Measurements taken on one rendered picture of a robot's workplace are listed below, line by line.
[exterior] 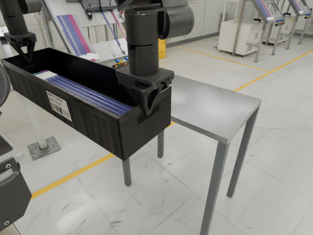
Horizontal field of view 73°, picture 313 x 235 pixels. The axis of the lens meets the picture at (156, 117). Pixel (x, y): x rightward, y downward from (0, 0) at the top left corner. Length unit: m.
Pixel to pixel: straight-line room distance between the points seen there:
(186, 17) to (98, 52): 1.75
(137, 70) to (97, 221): 1.33
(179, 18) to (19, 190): 0.48
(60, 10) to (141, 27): 1.98
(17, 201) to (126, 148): 0.27
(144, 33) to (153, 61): 0.05
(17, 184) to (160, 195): 1.26
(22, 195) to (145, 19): 0.45
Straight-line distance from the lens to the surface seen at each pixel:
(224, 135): 0.93
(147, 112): 0.46
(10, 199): 0.58
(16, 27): 0.86
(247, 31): 4.80
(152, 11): 0.39
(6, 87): 0.29
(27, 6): 0.89
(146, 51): 0.38
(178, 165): 1.89
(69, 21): 2.26
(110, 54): 2.17
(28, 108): 2.07
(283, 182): 2.03
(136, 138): 0.47
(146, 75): 0.40
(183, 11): 0.43
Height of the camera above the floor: 1.34
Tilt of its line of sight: 33 degrees down
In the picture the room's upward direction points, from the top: straight up
